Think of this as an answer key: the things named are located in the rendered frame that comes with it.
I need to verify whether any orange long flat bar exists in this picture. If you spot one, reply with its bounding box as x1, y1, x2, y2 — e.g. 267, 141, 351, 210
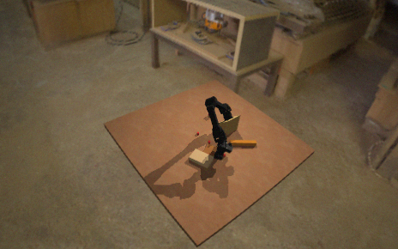
230, 140, 256, 146

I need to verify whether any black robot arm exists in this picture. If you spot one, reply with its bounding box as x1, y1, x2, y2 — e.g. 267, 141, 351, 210
205, 96, 234, 154

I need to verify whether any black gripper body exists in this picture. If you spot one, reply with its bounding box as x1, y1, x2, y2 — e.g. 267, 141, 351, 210
214, 144, 223, 161

